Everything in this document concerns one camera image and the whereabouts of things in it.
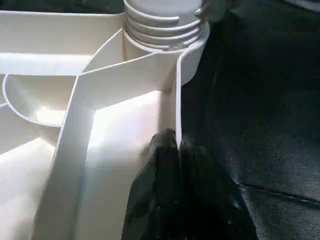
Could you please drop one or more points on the black mat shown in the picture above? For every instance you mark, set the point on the black mat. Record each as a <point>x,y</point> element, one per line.
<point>260,125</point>

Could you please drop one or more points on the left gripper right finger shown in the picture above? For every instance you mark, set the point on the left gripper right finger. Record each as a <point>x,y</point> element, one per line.
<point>212,205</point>

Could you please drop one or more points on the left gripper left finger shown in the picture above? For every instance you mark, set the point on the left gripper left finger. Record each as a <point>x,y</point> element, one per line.
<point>155,200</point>

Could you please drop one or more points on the white plastic table leg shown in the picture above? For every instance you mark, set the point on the white plastic table leg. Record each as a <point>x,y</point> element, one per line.
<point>160,20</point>

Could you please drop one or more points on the white plastic table top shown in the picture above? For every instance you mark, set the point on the white plastic table top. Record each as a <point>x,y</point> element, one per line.
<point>75,130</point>

